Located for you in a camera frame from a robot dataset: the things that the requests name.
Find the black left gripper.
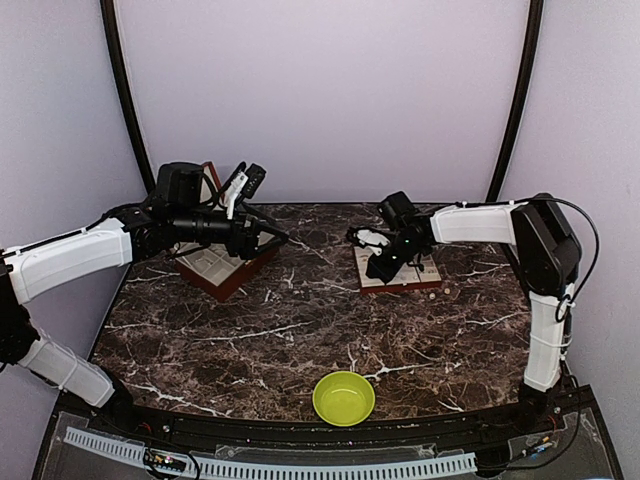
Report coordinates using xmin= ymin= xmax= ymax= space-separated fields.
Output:
xmin=172 ymin=200 xmax=289 ymax=260

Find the brown ring earring tray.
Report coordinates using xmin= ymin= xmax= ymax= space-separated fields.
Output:
xmin=353 ymin=246 xmax=443 ymax=294

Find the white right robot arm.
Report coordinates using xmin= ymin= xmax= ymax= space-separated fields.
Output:
xmin=348 ymin=191 xmax=589 ymax=434

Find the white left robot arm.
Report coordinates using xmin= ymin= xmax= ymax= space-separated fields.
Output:
xmin=1 ymin=162 xmax=288 ymax=436

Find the brown wooden jewelry box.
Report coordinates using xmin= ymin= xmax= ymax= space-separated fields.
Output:
xmin=171 ymin=163 xmax=278 ymax=302

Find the green bowl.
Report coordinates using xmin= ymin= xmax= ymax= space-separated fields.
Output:
xmin=312 ymin=371 xmax=376 ymax=427

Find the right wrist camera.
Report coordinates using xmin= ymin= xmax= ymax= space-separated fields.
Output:
xmin=346 ymin=227 xmax=390 ymax=255

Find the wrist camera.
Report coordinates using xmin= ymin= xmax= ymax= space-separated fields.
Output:
xmin=220 ymin=161 xmax=266 ymax=220
xmin=346 ymin=227 xmax=390 ymax=255

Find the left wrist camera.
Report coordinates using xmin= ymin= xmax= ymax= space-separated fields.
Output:
xmin=220 ymin=161 xmax=266 ymax=220

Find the white slotted cable duct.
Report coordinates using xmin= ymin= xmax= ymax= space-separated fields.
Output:
xmin=63 ymin=427 xmax=477 ymax=479

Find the black left frame post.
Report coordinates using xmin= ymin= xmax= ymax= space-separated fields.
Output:
xmin=99 ymin=0 xmax=156 ymax=193

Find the black frame post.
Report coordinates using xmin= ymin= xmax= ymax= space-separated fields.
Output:
xmin=485 ymin=0 xmax=544 ymax=202
xmin=99 ymin=0 xmax=156 ymax=193

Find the black right frame post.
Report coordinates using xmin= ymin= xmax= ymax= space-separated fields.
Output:
xmin=485 ymin=0 xmax=544 ymax=202

